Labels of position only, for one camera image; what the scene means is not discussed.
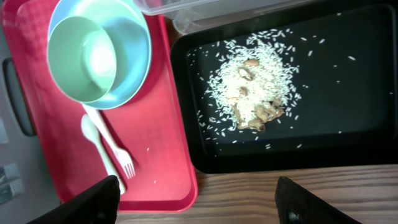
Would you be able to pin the grey plastic dishwasher rack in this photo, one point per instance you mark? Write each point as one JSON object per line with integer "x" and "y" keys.
{"x": 27, "y": 191}

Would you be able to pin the black rectangular waste tray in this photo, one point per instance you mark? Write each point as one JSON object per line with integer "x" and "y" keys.
{"x": 345, "y": 112}

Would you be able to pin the white plastic spoon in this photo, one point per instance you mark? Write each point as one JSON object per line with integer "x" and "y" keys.
{"x": 91, "y": 133}

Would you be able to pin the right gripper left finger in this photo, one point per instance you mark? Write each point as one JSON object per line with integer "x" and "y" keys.
{"x": 96, "y": 205}

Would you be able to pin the green bowl with food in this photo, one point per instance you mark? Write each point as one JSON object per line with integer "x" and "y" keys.
{"x": 81, "y": 59}

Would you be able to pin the white plastic fork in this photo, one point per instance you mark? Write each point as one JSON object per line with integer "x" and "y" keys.
{"x": 121, "y": 155}

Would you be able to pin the clear plastic waste bin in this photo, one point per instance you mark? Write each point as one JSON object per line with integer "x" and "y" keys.
{"x": 190, "y": 16}

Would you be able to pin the red plastic serving tray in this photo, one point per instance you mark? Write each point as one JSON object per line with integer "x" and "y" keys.
{"x": 149, "y": 127}

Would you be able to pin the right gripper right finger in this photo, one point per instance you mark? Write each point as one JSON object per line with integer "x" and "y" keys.
{"x": 296, "y": 205}

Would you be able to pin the light blue round plate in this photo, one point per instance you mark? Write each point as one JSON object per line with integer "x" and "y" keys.
{"x": 130, "y": 36}

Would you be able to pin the rice and food scraps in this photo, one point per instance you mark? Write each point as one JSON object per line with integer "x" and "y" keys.
{"x": 254, "y": 87}

